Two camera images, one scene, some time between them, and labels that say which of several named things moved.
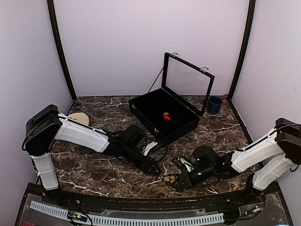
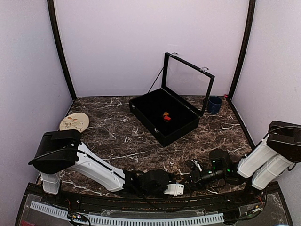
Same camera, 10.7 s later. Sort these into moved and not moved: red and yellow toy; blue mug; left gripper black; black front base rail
Moved: left gripper black
Not moved: red and yellow toy; blue mug; black front base rail
